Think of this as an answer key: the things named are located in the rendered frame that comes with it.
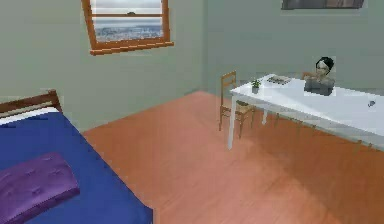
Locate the blue bed with wooden headboard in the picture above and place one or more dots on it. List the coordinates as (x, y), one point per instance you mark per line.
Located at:
(50, 150)

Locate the wooden chair with woven seat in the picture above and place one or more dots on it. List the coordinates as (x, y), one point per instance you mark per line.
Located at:
(233, 106)

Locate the small green potted plant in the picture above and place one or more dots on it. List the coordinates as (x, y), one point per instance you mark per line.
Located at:
(255, 85)

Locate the grey book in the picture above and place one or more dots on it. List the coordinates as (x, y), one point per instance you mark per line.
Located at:
(279, 79)

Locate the wooden framed window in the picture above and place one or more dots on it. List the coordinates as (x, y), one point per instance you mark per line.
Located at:
(128, 26)

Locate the wooden chair behind table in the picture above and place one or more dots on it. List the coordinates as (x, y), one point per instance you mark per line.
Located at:
(307, 75)

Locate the white table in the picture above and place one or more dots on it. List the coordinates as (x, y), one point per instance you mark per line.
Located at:
(320, 103)

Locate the grey bust statue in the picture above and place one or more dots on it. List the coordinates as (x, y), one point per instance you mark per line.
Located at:
(320, 80)

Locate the purple tufted cushion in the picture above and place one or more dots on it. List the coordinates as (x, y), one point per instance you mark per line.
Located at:
(33, 186)

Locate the small grey object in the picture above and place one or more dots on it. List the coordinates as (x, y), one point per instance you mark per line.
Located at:
(371, 103)

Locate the dark framed wall picture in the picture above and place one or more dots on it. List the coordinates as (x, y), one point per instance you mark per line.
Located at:
(321, 3)

